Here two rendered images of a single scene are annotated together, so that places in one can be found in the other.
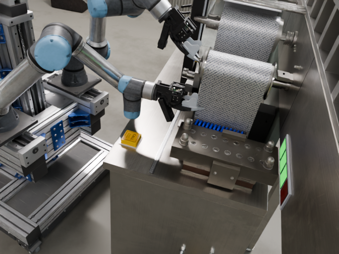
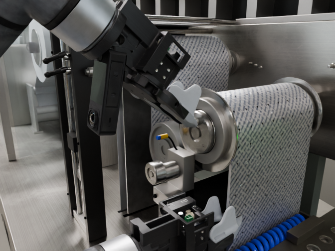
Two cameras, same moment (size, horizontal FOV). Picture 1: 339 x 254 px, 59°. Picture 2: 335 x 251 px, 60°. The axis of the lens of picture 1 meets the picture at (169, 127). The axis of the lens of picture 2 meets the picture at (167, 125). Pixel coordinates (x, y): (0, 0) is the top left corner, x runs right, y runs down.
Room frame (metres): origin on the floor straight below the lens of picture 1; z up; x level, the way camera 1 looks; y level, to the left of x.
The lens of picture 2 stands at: (0.77, 0.28, 1.41)
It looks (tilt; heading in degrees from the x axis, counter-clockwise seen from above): 17 degrees down; 315
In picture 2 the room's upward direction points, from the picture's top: straight up
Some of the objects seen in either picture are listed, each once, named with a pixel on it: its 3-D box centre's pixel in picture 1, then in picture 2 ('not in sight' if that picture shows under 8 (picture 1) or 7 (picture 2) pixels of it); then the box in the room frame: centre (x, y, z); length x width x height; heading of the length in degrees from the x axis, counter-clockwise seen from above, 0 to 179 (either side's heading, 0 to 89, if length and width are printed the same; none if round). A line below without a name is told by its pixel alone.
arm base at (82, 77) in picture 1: (74, 72); not in sight; (1.48, 0.60, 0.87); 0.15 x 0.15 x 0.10
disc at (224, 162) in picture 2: (206, 65); (205, 130); (1.07, -0.11, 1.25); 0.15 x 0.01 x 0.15; 170
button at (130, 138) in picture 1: (131, 138); not in sight; (0.95, 0.16, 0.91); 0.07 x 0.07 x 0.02; 80
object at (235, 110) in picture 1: (225, 110); (269, 194); (0.99, -0.21, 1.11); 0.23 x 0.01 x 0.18; 80
